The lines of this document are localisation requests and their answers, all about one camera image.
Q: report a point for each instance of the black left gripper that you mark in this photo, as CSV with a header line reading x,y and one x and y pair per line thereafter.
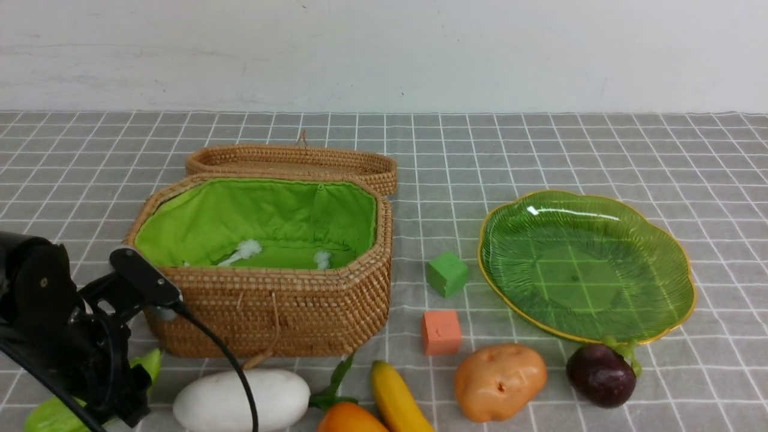
x,y
88,360

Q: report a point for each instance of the green toy bitter gourd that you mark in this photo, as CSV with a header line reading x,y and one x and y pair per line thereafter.
x,y
53,415

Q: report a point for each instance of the white toy radish green leaves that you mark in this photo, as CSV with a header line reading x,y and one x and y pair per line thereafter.
x,y
218,401

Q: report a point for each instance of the orange toy mango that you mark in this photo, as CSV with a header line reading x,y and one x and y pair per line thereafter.
x,y
346,416

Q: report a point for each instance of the yellow toy banana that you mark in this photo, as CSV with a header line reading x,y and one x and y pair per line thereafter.
x,y
394,400

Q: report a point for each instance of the brown toy potato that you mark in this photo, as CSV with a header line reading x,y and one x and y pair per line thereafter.
x,y
495,382

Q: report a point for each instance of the dark purple toy mangosteen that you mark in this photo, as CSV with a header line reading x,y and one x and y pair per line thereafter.
x,y
605,373

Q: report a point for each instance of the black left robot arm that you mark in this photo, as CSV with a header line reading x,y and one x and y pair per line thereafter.
x,y
38,296

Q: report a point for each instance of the woven wicker basket green lining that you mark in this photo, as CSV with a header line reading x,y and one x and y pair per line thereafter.
x,y
298,267

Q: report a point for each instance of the grey checked tablecloth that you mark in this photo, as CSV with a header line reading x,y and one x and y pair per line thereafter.
x,y
80,178

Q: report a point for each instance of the woven wicker basket lid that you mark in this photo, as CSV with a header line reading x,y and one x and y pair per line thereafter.
x,y
378,171

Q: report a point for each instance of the orange foam cube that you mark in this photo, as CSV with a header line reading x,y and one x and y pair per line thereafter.
x,y
441,332

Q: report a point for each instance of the green foam cube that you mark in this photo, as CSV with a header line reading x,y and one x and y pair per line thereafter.
x,y
447,274

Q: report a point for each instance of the green leaf-shaped glass plate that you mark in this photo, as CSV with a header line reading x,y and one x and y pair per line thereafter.
x,y
584,267

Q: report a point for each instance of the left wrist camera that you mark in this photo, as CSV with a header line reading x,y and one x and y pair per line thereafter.
x,y
141,279

